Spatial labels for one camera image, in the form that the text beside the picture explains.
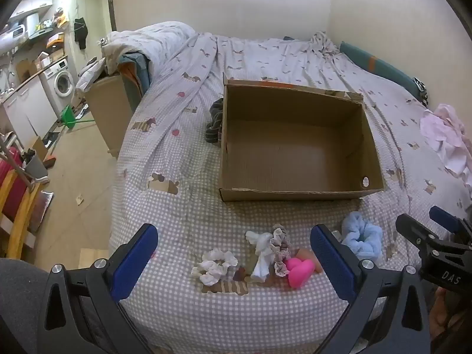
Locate person's right hand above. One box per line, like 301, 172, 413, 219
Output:
430, 287, 460, 342

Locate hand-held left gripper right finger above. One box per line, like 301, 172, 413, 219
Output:
310, 224, 432, 354

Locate peach soft sponge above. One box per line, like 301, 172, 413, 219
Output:
295, 248, 323, 274

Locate light blue fluffy scrunchie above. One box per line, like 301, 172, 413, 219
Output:
340, 211, 384, 259

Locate white washing machine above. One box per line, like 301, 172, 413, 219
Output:
40, 59, 76, 117

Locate black white patterned cloth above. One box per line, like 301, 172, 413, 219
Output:
413, 77, 429, 108

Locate pale pink clothes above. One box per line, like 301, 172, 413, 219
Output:
420, 104, 472, 189

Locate crumpled dotted cloth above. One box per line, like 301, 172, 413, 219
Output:
310, 31, 339, 57

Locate white sock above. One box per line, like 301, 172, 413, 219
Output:
245, 230, 277, 283

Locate white frilly scrunchie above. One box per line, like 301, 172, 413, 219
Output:
191, 250, 238, 286

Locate white cloth pile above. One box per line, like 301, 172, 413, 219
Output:
76, 58, 108, 93

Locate white kitchen cabinet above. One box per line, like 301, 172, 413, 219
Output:
0, 77, 56, 144

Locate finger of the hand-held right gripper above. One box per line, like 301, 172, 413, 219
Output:
396, 213, 460, 262
429, 206, 472, 238

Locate beige frilly scrunchie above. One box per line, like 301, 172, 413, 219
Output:
271, 225, 294, 277

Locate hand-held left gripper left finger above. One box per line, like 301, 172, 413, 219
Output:
37, 223, 159, 354

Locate person's grey clothing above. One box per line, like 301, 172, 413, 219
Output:
0, 258, 50, 354

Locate wooden nightstand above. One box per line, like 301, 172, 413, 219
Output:
85, 72, 135, 159

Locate black hanging garment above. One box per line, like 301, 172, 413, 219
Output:
74, 18, 89, 49

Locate green dustpan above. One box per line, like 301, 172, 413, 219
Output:
59, 104, 97, 130

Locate teal pillow orange stripe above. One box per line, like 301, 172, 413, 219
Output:
339, 41, 421, 93

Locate grey bin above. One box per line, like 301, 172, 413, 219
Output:
22, 149, 49, 181

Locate white printed duvet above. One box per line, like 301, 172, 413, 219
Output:
101, 20, 196, 82

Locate cardboard box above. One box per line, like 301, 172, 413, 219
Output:
218, 73, 385, 203

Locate pink heart sponge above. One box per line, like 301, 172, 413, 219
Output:
283, 257, 316, 289

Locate silver foil mat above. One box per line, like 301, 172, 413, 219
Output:
29, 191, 54, 233

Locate checked printed bed blanket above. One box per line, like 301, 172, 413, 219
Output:
109, 20, 472, 354

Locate teal cushion orange trim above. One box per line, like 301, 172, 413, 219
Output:
117, 53, 153, 94

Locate yellow wooden chair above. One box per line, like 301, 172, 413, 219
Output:
0, 144, 45, 259

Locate white water heater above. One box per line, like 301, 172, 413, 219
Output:
0, 24, 27, 54

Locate dark striped cloth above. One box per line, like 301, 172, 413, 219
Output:
204, 99, 225, 145

